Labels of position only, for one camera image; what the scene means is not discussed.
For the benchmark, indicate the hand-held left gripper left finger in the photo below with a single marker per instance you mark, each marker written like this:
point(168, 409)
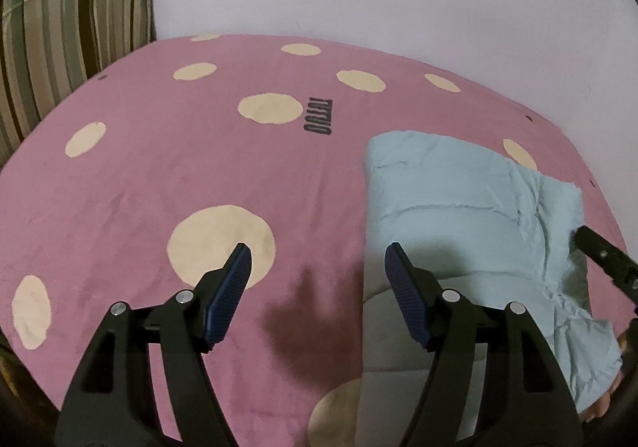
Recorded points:
point(227, 297)

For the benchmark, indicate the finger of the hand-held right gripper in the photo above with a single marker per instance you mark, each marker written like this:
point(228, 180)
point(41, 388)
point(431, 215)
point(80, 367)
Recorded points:
point(605, 252)

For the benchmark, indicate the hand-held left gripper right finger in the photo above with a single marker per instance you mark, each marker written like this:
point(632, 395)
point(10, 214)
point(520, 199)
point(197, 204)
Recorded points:
point(411, 297)

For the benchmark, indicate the light blue puffer jacket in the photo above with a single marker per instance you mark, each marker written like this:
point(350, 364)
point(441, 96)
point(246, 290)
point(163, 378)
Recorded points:
point(448, 207)

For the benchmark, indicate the person's right forearm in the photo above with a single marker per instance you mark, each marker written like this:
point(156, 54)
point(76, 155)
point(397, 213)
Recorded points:
point(605, 402)

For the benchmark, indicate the pink dotted blanket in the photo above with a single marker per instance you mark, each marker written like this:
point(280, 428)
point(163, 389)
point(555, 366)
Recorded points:
point(174, 163)

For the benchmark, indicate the dark brown striped pillow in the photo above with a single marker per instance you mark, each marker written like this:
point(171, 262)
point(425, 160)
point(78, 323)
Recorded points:
point(122, 3)

